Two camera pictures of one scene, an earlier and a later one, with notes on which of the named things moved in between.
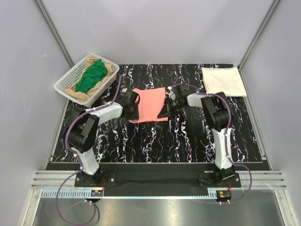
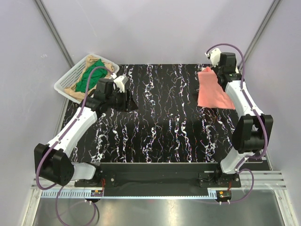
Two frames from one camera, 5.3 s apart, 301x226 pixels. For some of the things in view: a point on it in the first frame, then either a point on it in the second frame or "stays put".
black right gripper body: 176,104 -> 216,70
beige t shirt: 90,60 stays put
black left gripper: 135,116 -> 127,106
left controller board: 96,193 stays put
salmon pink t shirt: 151,100 -> 210,93
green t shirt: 92,72 stays put
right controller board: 223,194 stays put
